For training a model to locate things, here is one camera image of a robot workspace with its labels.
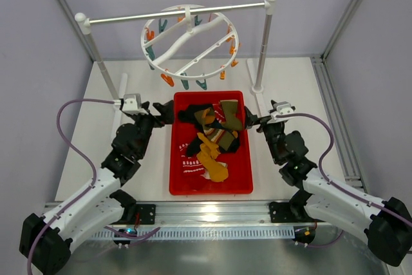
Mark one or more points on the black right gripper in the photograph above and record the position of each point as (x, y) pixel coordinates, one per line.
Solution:
(261, 120)

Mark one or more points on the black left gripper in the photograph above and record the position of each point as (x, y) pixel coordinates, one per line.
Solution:
(154, 113)

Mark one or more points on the olive orange sock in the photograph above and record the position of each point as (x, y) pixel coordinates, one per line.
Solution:
(230, 109)

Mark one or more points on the yellow sock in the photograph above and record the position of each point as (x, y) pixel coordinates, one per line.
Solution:
(209, 147)

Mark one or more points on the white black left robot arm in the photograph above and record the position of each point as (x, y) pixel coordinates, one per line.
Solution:
(49, 240)

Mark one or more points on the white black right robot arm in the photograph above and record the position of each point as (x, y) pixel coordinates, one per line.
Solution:
(383, 225)

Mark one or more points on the white round clip hanger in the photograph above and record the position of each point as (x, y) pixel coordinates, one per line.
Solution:
(190, 47)

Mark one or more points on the black sock in bin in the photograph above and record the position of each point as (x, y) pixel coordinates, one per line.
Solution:
(188, 115)

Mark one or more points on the mustard sock in bin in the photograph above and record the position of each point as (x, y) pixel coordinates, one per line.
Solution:
(205, 159)

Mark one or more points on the red white patterned sock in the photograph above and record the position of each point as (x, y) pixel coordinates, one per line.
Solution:
(188, 151)

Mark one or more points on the red plastic bin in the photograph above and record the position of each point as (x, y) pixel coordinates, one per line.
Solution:
(239, 165)

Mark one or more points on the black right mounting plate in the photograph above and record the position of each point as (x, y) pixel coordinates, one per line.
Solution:
(286, 212)

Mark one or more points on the black mounting plate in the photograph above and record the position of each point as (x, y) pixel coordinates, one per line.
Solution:
(139, 214)
(286, 212)

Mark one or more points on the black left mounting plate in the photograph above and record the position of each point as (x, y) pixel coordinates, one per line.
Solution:
(139, 214)

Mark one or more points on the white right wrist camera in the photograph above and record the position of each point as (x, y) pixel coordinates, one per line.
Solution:
(286, 112)

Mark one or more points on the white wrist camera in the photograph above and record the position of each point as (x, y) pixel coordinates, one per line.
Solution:
(132, 104)
(286, 112)

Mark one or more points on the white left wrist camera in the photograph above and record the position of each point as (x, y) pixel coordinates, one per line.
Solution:
(132, 104)

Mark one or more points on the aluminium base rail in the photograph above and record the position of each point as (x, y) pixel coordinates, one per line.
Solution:
(212, 212)

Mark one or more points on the aluminium frame rail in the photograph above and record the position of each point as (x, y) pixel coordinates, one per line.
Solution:
(333, 104)

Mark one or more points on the white slotted cable duct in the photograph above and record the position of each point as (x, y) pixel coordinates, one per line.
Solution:
(224, 233)

